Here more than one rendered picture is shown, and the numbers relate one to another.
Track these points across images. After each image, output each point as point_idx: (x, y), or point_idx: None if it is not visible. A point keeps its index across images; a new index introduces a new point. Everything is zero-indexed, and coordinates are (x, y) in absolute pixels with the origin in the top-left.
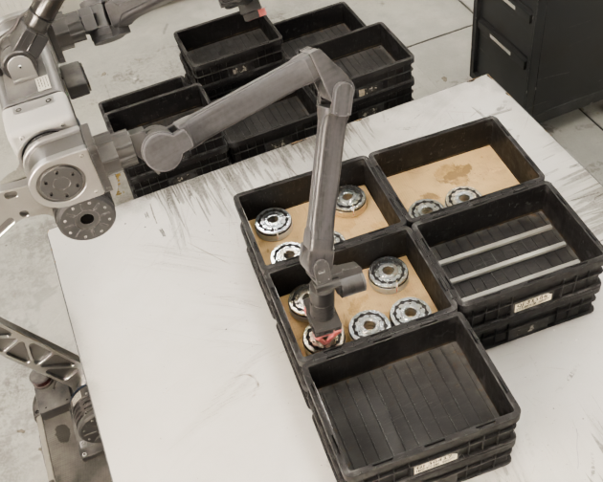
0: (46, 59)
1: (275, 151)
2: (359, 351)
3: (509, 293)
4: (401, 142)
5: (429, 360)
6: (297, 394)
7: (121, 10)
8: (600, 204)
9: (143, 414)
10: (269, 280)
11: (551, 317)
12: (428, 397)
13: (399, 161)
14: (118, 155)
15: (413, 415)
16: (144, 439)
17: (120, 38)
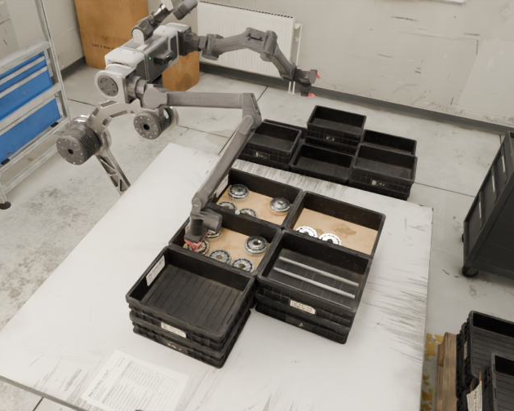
0: (157, 41)
1: (290, 173)
2: (194, 258)
3: (285, 289)
4: None
5: (228, 292)
6: None
7: (214, 44)
8: (414, 304)
9: (117, 229)
10: None
11: (316, 328)
12: (207, 305)
13: (321, 205)
14: (135, 88)
15: (192, 307)
16: (106, 237)
17: (216, 60)
